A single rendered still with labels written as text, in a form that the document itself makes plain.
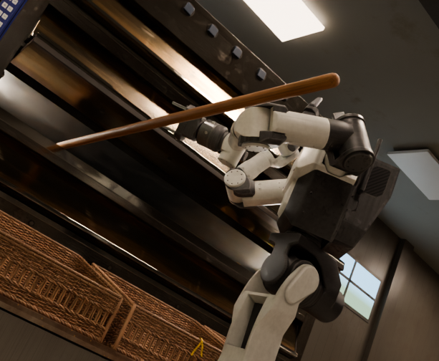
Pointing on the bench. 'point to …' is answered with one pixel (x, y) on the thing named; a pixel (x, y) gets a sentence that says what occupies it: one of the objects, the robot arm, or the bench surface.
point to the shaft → (331, 79)
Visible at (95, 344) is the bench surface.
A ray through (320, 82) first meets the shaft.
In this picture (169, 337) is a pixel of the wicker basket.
